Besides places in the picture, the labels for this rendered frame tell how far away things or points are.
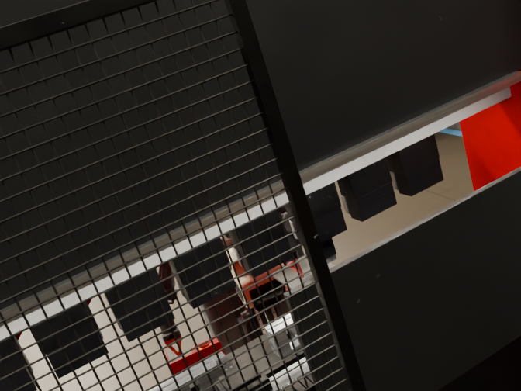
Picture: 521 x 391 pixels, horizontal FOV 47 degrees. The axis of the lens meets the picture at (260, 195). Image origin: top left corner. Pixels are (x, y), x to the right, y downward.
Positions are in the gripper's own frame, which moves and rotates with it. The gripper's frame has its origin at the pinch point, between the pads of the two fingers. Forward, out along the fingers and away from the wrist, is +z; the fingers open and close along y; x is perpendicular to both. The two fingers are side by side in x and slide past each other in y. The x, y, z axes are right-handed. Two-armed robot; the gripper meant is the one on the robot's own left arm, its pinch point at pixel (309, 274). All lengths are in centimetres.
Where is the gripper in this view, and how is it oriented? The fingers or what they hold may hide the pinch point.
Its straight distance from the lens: 205.7
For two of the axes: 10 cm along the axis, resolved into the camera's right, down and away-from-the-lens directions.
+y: 8.6, -3.8, 3.3
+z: 4.5, 8.7, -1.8
